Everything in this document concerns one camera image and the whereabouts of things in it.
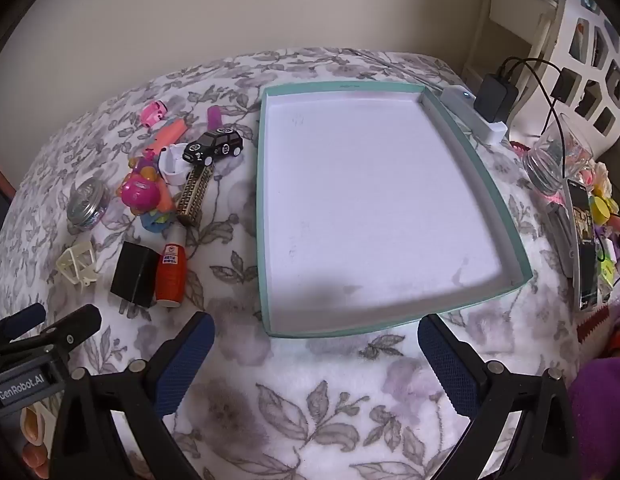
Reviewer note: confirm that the white plastic frame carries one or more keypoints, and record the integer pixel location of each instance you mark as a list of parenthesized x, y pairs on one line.
[(76, 262)]

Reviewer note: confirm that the white cutout shelf panel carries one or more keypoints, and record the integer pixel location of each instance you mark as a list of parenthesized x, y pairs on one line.
[(569, 25)]

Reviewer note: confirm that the gold patterned hair clip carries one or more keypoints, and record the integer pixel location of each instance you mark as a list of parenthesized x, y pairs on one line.
[(194, 195)]

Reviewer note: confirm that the pink smart watch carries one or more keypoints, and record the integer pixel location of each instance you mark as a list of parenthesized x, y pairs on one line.
[(154, 113)]

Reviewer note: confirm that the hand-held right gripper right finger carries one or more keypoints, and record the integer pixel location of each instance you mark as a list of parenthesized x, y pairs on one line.
[(449, 365)]

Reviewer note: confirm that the purple cloth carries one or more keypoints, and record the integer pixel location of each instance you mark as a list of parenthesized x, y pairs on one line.
[(602, 410)]

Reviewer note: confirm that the smartphone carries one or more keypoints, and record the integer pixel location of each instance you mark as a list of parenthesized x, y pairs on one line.
[(583, 240)]

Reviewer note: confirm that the person's left hand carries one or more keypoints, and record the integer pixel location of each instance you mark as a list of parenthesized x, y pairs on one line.
[(36, 456)]

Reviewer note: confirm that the orange and blue case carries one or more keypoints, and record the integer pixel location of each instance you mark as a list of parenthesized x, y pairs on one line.
[(167, 134)]

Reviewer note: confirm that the black charger brick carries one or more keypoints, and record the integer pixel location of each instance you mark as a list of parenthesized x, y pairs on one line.
[(494, 97)]

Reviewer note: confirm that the round metal tin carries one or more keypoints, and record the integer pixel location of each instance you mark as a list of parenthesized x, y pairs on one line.
[(86, 202)]

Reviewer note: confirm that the purple lighter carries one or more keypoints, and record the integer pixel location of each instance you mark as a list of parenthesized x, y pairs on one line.
[(214, 119)]

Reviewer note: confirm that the teal cardboard tray box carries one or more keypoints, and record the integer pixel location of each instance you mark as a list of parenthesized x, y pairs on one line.
[(365, 185)]

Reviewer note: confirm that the small orange bottle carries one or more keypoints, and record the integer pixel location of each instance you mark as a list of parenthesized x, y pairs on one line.
[(170, 275)]

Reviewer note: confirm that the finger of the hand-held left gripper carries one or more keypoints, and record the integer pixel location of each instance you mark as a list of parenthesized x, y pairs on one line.
[(25, 317), (75, 325)]

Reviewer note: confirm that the white power strip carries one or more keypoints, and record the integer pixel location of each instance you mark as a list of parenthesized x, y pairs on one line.
[(477, 120)]

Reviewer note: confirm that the black toy car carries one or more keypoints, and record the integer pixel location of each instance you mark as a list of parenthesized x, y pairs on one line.
[(215, 145)]

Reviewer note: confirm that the pink plastic toy figure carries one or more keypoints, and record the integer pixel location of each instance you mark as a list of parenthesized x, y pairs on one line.
[(140, 192)]

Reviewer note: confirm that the white wooden rack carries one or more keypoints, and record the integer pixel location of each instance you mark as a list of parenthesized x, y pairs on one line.
[(509, 15)]

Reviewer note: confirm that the cream fabric flower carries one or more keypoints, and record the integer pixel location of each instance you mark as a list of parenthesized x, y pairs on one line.
[(597, 177)]

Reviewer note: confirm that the clear glass cup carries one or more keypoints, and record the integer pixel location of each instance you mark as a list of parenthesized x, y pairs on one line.
[(554, 157)]

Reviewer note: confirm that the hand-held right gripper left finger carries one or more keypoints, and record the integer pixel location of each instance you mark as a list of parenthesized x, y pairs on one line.
[(185, 365)]

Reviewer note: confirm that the black plug adapter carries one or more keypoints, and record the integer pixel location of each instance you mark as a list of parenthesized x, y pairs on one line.
[(134, 275)]

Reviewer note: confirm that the floral blanket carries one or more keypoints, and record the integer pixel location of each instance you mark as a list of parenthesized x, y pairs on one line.
[(310, 410)]

